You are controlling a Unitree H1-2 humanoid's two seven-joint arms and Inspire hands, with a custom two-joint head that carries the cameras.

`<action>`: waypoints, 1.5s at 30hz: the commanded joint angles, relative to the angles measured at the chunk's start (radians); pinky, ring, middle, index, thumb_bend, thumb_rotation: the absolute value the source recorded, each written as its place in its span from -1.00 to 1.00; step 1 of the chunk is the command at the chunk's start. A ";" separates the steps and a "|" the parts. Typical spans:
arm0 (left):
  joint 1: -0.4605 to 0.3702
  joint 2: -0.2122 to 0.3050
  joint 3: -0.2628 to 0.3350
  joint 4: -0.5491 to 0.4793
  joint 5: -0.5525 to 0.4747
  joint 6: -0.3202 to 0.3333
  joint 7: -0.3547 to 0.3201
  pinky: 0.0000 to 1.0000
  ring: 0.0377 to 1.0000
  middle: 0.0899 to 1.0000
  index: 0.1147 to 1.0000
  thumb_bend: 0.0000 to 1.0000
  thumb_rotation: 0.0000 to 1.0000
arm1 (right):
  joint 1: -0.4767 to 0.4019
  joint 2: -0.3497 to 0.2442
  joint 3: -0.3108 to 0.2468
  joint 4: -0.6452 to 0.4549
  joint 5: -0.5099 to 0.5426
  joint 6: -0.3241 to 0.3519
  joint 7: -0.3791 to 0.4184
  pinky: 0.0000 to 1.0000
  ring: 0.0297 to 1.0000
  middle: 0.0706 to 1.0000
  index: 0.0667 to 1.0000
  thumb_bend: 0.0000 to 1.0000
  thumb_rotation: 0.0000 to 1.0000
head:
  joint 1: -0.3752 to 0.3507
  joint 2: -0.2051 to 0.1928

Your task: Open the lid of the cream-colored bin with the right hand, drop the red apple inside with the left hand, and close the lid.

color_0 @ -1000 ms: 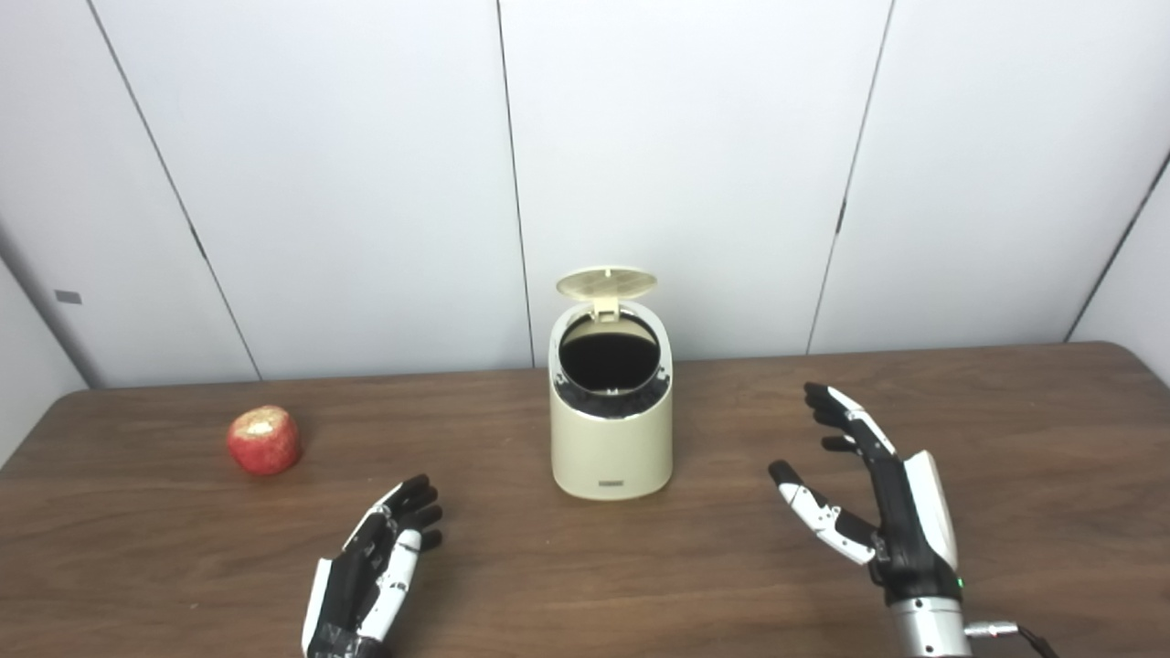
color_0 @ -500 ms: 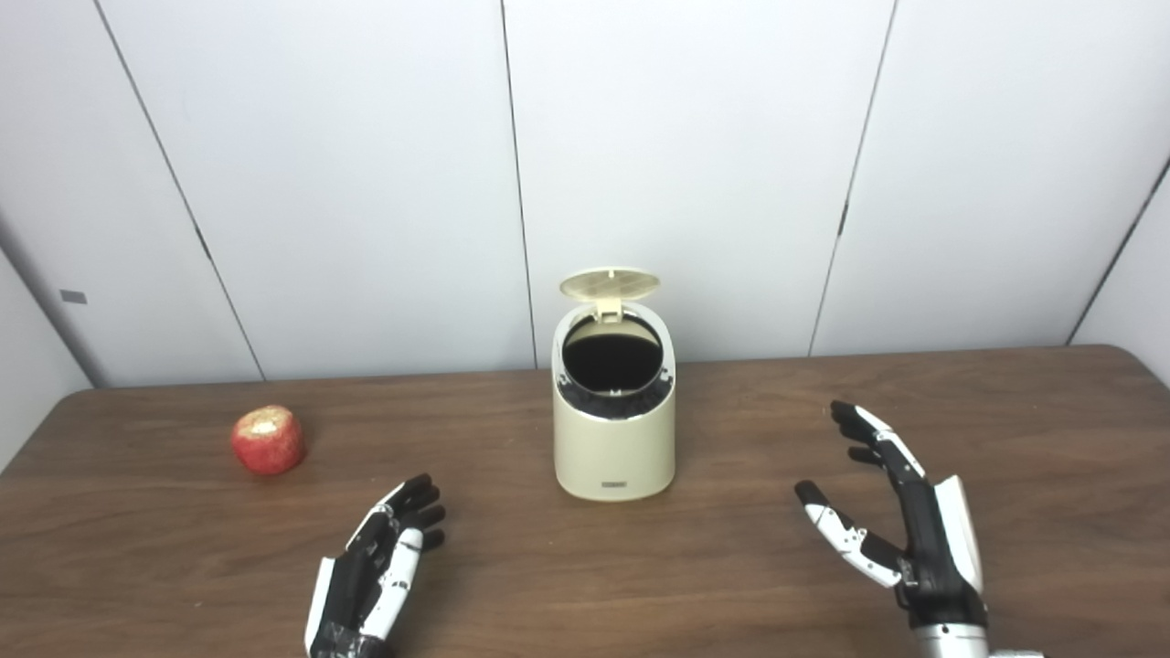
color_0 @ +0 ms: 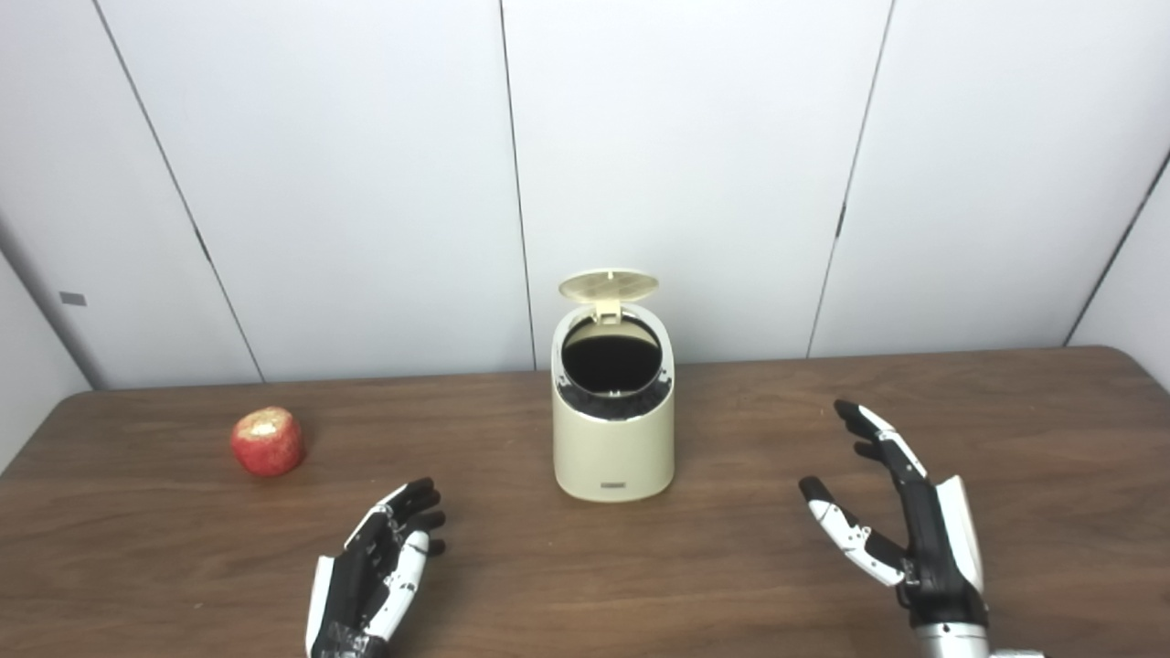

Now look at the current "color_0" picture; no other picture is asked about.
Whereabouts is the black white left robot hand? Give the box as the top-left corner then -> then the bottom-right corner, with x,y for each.
305,477 -> 447,658

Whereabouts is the round cream bin lid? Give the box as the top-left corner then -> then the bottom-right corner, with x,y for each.
558,268 -> 660,321

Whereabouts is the cream-colored bin body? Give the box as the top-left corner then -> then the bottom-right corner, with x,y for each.
551,302 -> 677,504

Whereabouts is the red apple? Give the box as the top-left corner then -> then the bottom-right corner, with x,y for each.
230,407 -> 306,478

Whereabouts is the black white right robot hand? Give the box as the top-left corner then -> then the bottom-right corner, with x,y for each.
799,398 -> 990,631

